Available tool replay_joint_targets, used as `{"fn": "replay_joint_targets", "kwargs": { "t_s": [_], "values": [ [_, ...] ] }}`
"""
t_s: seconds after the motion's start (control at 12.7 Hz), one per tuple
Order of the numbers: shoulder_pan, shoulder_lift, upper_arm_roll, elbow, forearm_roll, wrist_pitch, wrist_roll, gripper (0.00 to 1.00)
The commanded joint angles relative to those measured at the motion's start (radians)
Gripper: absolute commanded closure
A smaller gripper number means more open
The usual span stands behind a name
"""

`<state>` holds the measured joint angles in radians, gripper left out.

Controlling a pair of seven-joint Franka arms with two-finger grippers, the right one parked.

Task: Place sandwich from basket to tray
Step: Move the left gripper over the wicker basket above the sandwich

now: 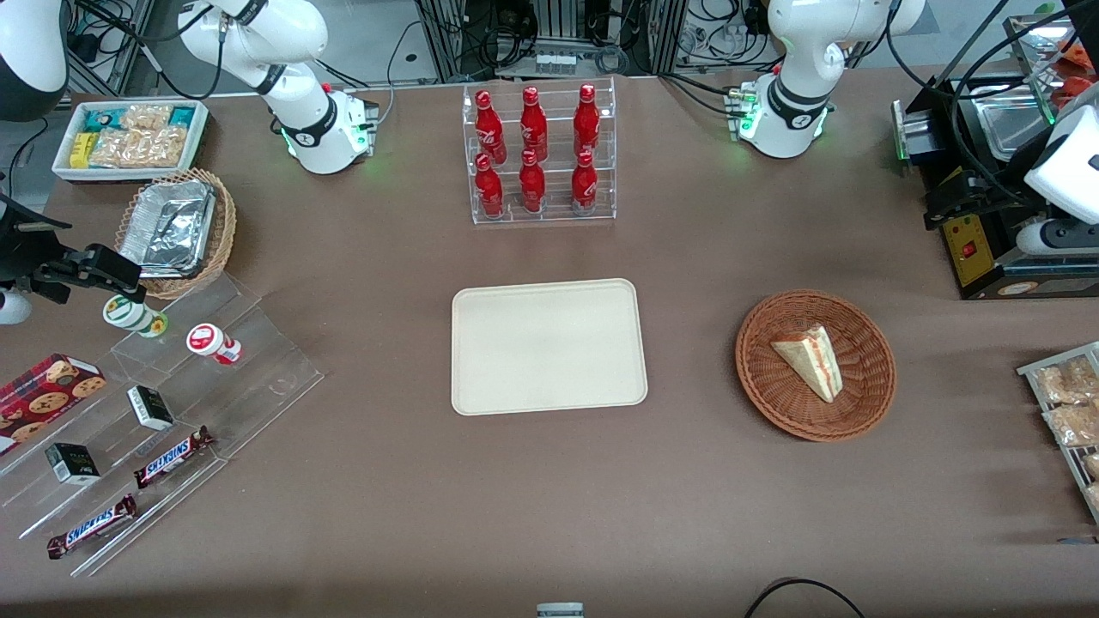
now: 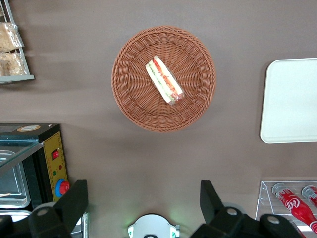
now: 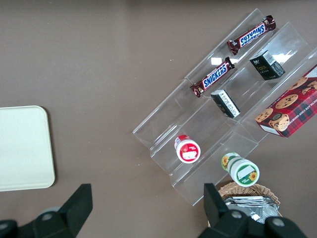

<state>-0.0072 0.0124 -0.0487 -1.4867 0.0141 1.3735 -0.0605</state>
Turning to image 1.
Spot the triangle sandwich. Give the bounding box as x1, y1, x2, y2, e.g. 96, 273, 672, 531
770, 324, 844, 404

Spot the aluminium foil tray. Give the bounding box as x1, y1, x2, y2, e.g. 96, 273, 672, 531
119, 178, 216, 278

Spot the tan wicker basket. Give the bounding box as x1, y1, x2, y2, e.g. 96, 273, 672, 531
115, 167, 238, 300

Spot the round brown wicker basket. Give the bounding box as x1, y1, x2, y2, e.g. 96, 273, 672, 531
735, 289, 898, 443

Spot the beige plastic tray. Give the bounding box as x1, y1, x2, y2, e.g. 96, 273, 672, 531
451, 278, 649, 417

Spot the black warmer machine yellow panel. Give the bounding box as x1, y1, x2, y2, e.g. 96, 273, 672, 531
893, 13, 1099, 301

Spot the green lidded yogurt cup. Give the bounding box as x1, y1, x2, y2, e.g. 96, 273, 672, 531
103, 294, 169, 339

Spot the steel pan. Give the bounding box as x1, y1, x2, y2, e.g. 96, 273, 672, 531
979, 97, 1059, 161

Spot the grey box with green light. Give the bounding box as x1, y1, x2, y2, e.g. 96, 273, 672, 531
891, 98, 947, 166

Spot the red cookie box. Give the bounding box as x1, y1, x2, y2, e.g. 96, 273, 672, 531
0, 353, 108, 457

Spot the large clear cracker bag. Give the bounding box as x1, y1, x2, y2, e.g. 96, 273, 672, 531
89, 126, 187, 169

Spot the red lidded yogurt cup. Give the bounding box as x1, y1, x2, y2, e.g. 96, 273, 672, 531
186, 323, 244, 367

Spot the small black box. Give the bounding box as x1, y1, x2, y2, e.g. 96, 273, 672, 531
127, 385, 175, 432
45, 443, 101, 487

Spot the small clear cracker bag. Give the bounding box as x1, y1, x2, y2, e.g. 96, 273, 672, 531
120, 104, 173, 132

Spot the white plastic snack bin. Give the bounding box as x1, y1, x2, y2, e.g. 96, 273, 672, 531
52, 100, 210, 185

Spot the orange food item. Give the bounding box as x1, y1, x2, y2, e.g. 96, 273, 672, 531
1058, 39, 1099, 108

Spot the clear acrylic stepped stand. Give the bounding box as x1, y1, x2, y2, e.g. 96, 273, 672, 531
0, 273, 325, 579

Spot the Snickers chocolate bar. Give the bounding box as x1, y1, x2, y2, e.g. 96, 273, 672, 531
46, 494, 138, 560
133, 427, 216, 490

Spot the red cola bottle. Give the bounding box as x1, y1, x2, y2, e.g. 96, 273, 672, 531
571, 151, 598, 215
475, 89, 507, 164
573, 83, 602, 158
475, 153, 505, 218
519, 86, 549, 162
519, 149, 547, 214

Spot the clear acrylic bottle rack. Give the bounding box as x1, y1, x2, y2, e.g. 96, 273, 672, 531
462, 76, 617, 226

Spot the metal wire snack tray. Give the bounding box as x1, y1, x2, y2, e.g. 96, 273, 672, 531
1017, 342, 1099, 524

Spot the black looped floor cable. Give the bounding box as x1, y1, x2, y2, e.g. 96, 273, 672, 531
743, 578, 868, 618

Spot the aluminium frame rack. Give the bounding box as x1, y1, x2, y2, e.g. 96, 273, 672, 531
416, 0, 692, 82

